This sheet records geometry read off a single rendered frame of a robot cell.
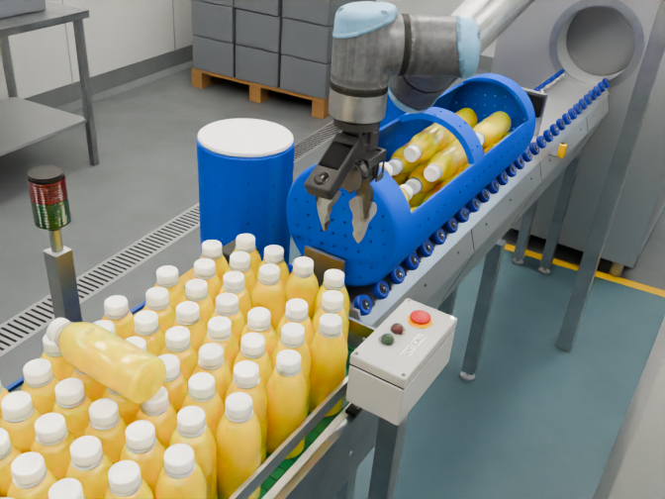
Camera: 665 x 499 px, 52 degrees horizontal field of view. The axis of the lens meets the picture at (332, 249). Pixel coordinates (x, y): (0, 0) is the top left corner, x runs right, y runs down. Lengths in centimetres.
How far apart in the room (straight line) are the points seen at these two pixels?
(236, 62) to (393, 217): 420
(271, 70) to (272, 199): 337
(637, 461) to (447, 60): 104
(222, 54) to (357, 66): 454
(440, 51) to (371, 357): 48
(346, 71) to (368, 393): 50
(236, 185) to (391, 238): 69
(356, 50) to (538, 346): 224
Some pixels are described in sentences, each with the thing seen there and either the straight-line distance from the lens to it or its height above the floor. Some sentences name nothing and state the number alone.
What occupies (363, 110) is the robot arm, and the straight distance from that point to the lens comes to 106.
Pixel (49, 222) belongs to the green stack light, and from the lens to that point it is 133.
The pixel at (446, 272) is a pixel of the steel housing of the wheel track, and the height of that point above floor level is 86.
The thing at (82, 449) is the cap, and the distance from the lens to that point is 99.
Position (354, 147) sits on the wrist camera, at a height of 139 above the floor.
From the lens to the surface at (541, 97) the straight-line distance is 256.
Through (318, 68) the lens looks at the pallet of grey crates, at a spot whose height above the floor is 36.
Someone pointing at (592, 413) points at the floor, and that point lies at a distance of 286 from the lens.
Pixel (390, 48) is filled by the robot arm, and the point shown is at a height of 155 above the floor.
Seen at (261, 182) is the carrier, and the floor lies 95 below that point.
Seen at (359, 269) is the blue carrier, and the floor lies 101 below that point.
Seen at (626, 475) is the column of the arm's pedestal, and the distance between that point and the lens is 177.
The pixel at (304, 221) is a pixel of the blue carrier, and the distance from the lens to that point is 151.
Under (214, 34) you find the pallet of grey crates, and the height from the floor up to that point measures 45.
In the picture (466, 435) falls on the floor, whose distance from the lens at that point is 260.
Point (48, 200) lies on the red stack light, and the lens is 131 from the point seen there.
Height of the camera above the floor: 180
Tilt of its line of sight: 31 degrees down
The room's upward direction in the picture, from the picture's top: 5 degrees clockwise
